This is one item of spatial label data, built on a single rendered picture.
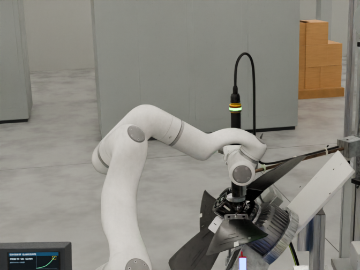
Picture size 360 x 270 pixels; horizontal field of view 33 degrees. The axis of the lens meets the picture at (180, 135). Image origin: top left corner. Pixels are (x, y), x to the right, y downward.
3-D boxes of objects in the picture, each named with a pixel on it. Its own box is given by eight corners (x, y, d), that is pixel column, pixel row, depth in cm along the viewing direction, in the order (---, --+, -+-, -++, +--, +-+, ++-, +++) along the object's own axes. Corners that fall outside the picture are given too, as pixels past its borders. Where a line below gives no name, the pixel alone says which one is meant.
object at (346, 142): (352, 151, 268) (353, 133, 266) (365, 155, 263) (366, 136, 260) (336, 156, 263) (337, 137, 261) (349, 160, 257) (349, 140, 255)
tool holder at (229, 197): (241, 193, 237) (241, 169, 234) (253, 198, 231) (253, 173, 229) (223, 198, 232) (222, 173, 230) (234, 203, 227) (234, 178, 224)
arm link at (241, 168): (237, 143, 206) (222, 165, 208) (240, 155, 194) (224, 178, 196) (257, 156, 207) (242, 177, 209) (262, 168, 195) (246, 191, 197)
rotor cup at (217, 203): (232, 223, 252) (208, 204, 250) (255, 197, 249) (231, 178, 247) (234, 237, 238) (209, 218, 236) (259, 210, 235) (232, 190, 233)
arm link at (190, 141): (190, 97, 194) (264, 138, 205) (164, 137, 198) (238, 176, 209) (196, 106, 186) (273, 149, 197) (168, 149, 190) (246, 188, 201)
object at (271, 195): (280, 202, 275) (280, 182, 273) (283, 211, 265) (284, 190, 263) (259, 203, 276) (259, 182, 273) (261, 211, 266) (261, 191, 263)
